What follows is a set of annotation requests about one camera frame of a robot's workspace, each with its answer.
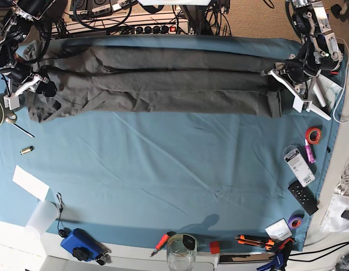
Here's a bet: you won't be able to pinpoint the clear drinking glass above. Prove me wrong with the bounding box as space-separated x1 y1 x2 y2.
167 234 198 271

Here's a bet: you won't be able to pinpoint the small AA battery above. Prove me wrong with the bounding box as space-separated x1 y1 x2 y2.
20 146 34 155

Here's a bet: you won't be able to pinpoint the dark grey T-shirt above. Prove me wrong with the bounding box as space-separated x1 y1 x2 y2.
25 43 282 123

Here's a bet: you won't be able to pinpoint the white paper card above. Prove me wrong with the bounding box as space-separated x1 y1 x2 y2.
12 165 50 200

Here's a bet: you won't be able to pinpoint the blue black bar clamp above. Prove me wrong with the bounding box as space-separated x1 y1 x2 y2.
256 238 295 271

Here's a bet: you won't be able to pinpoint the blue box with knob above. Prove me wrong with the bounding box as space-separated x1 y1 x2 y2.
60 228 102 262

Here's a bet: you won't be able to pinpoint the red tape roll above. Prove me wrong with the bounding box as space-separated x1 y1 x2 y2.
305 127 322 145

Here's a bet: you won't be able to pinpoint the keys with padlock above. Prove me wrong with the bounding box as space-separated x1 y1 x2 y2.
95 249 111 266

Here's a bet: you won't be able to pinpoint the red handled screwdriver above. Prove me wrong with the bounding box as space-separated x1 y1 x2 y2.
150 231 175 257

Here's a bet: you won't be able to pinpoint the white rolled paper tube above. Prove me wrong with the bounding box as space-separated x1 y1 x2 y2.
313 78 326 108

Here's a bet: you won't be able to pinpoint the black power strip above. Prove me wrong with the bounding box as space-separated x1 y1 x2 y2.
134 23 189 34

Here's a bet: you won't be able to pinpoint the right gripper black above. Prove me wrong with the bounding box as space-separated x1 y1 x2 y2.
0 61 57 110

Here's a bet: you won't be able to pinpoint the white power cable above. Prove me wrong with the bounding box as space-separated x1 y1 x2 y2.
331 33 349 124

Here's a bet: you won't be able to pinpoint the white small card box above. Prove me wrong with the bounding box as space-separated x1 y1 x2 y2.
265 218 293 242

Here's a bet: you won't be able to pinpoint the black remote control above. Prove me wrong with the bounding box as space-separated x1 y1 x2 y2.
288 181 318 216

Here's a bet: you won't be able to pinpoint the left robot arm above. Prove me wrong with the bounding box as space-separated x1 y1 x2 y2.
261 1 343 120

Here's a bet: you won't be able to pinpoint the pink glue tube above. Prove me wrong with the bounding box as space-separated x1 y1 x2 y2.
305 139 316 164

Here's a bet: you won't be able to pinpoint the black lanyard with clip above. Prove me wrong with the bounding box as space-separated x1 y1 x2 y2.
55 192 71 238

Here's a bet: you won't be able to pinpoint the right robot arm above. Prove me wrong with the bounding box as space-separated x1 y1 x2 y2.
0 1 56 110

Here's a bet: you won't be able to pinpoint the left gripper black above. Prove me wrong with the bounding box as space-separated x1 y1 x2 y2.
260 58 322 113

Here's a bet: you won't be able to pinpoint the clear plastic bit case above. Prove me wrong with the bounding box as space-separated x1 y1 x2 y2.
283 145 315 187

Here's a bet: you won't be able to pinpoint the purple tape roll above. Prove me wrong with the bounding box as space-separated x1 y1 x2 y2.
287 215 304 230

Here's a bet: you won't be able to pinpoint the translucent plastic cup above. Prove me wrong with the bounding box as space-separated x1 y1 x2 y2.
25 200 59 240

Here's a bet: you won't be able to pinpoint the orange black utility knife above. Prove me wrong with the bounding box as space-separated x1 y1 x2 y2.
235 235 275 250

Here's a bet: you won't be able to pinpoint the small red cube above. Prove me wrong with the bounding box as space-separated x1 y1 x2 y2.
210 241 221 255

